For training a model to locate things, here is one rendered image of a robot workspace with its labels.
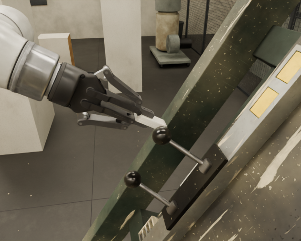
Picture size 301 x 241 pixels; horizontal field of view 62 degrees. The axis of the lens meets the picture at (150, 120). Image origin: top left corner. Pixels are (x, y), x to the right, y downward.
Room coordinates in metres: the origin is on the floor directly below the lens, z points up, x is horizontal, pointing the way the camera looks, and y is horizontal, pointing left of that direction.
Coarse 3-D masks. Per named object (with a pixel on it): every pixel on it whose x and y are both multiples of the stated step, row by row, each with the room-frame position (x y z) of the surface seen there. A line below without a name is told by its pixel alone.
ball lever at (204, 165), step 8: (160, 128) 0.40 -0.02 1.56; (152, 136) 0.40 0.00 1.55; (160, 136) 0.39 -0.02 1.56; (168, 136) 0.39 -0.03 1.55; (160, 144) 0.39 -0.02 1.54; (176, 144) 0.39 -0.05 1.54; (184, 152) 0.38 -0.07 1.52; (200, 160) 0.37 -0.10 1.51; (208, 160) 0.37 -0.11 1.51; (200, 168) 0.36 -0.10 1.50; (208, 168) 0.36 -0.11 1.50
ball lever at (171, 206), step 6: (126, 174) 0.39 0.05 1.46; (132, 174) 0.39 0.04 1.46; (138, 174) 0.39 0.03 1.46; (126, 180) 0.38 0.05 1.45; (132, 180) 0.38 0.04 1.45; (138, 180) 0.38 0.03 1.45; (132, 186) 0.37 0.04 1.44; (144, 186) 0.38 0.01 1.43; (150, 192) 0.37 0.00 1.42; (156, 198) 0.37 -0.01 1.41; (162, 198) 0.37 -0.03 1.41; (168, 204) 0.36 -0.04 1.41; (174, 204) 0.35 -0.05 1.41; (168, 210) 0.35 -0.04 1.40; (174, 210) 0.35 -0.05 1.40
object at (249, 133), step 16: (272, 80) 0.40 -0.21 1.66; (256, 96) 0.41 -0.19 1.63; (288, 96) 0.37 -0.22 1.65; (272, 112) 0.36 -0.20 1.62; (288, 112) 0.37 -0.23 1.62; (240, 128) 0.38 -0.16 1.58; (256, 128) 0.36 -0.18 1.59; (272, 128) 0.36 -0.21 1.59; (224, 144) 0.39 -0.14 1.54; (240, 144) 0.36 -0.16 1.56; (256, 144) 0.36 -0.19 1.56; (240, 160) 0.35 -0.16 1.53; (224, 176) 0.35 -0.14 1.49; (208, 192) 0.34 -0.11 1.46; (192, 208) 0.34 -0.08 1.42; (160, 224) 0.36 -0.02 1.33; (176, 224) 0.33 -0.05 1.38; (192, 224) 0.34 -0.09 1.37; (144, 240) 0.36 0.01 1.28; (160, 240) 0.33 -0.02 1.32; (176, 240) 0.33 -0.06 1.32
